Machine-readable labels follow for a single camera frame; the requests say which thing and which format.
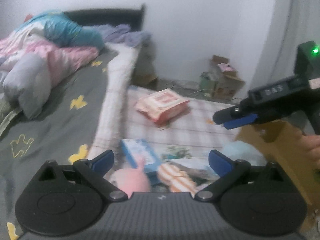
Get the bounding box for blue tissue box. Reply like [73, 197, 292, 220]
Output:
[121, 139, 161, 179]

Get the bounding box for person's right hand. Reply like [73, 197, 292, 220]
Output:
[299, 135, 320, 169]

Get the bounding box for white plastic bag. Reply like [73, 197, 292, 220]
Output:
[220, 141, 267, 166]

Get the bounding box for green paper bag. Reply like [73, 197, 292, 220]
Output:
[199, 72, 216, 98]

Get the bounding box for cardboard box with clutter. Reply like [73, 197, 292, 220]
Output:
[210, 55, 245, 100]

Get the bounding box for pink plush toy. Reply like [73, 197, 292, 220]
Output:
[109, 157, 151, 198]

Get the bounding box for brown cardboard box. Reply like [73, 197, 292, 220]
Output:
[236, 120, 319, 239]

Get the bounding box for grey bed sheet yellow prints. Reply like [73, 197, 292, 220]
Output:
[1, 50, 119, 239]

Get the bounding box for orange striped carrot plush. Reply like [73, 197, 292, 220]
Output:
[157, 163, 197, 196]

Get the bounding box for red pink wipes pack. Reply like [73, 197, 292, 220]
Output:
[135, 88, 189, 126]

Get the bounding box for green floral pillow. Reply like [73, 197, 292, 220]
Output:
[0, 93, 22, 137]

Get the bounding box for pink grey quilt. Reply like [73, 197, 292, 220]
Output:
[1, 29, 101, 119]

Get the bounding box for black bed headboard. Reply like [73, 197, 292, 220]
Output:
[64, 4, 146, 31]

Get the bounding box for purple crumpled clothes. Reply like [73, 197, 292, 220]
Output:
[97, 24, 151, 47]

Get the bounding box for teal blue blanket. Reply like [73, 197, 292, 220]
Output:
[15, 10, 105, 50]

